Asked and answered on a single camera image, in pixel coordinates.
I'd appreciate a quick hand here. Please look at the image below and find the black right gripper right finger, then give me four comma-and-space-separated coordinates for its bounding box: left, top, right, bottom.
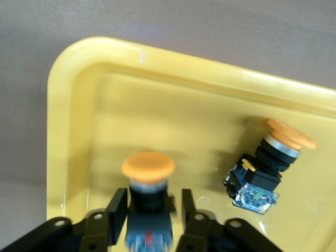
174, 188, 286, 252

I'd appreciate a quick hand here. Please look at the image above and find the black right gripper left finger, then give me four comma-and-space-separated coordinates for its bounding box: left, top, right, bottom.
0, 187, 129, 252

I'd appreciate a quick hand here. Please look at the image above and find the yellow mushroom push button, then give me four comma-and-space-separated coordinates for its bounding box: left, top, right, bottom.
121, 151, 177, 252
224, 118, 317, 217

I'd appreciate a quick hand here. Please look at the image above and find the yellow plastic tray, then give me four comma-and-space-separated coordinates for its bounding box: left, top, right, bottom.
46, 36, 336, 252

